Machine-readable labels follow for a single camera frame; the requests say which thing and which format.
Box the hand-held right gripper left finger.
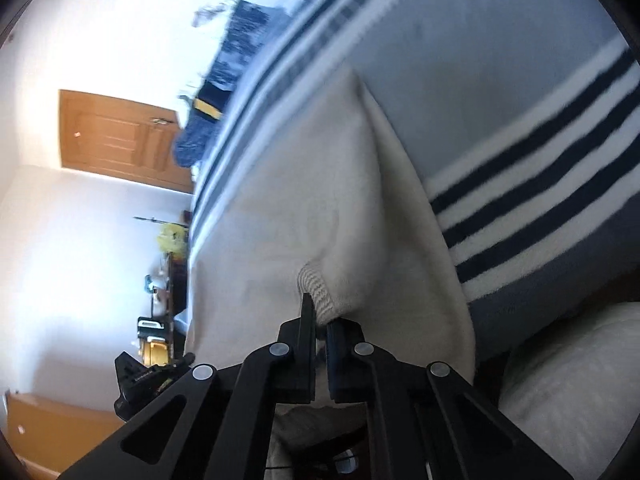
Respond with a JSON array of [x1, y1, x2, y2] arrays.
[[57, 292, 318, 480]]

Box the person's white quilted pants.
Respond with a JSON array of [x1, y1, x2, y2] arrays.
[[500, 302, 640, 480]]

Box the wooden door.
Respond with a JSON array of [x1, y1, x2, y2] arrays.
[[59, 89, 196, 193]]

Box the wooden cabinet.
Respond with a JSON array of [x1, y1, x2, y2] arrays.
[[0, 394, 126, 478]]

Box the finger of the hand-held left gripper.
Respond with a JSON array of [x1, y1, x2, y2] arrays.
[[167, 352, 197, 375]]

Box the yellow jug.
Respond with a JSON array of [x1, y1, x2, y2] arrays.
[[140, 337, 171, 366]]

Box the cream knit sweater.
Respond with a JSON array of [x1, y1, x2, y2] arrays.
[[182, 66, 476, 480]]

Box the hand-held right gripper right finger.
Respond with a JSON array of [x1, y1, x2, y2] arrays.
[[325, 317, 576, 480]]

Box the yellow plastic bag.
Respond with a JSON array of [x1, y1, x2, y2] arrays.
[[157, 221, 189, 253]]

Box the dark wooden side table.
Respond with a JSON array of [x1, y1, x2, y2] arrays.
[[165, 252, 191, 322]]

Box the dark patterned rolled duvet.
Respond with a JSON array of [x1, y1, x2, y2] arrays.
[[172, 0, 291, 168]]

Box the black white appliance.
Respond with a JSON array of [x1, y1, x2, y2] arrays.
[[137, 316, 173, 341]]

